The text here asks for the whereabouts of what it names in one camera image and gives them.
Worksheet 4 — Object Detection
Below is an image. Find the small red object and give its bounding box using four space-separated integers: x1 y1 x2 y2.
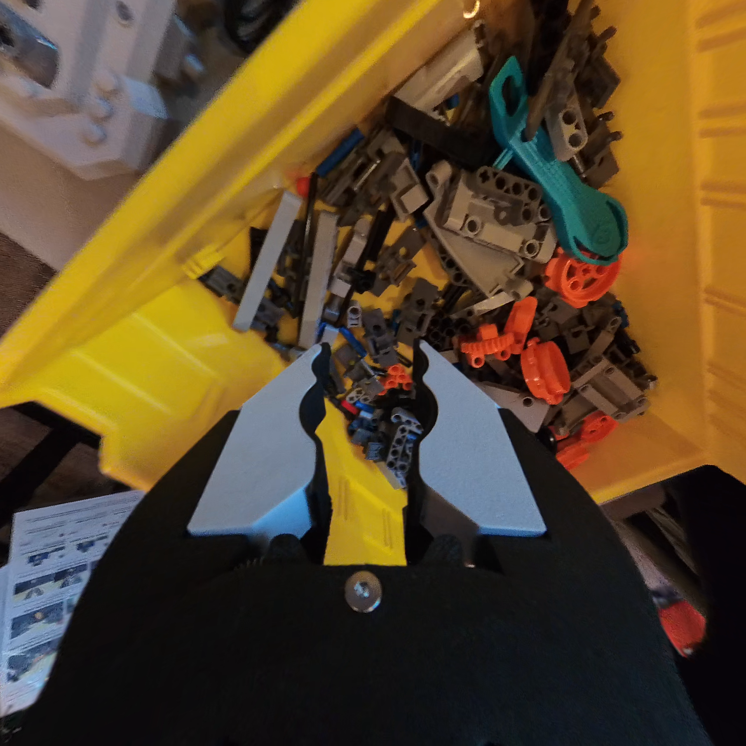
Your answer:
659 600 707 656

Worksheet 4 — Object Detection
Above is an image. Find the light grey electronic hub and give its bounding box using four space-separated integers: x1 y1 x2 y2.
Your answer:
0 0 205 181

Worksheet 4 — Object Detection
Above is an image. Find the yellow plastic bin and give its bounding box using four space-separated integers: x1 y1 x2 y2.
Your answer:
0 0 746 566

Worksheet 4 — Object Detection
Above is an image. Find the printed paper sheet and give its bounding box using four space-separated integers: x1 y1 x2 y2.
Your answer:
0 490 146 718

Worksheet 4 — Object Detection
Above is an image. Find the orange curved holed liftarm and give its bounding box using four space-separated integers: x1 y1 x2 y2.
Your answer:
504 297 538 356

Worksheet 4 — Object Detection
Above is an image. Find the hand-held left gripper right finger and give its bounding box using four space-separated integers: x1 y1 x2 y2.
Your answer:
405 340 549 565

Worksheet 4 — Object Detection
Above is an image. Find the large orange toothed sprocket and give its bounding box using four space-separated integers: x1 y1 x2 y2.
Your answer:
544 248 621 309

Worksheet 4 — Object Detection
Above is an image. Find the pile of building parts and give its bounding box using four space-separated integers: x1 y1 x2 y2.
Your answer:
198 0 659 490

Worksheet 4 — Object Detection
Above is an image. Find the long light grey frame beam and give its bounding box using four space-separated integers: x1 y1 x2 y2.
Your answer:
574 361 650 420

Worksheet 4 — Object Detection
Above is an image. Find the orange looped connector piece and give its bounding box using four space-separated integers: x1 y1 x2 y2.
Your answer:
459 323 522 368

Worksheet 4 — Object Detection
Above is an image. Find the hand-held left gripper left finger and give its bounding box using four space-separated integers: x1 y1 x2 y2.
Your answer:
188 343 333 565

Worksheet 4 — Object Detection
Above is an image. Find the teal plastic tool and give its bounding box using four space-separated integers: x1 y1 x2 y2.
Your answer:
488 56 629 266

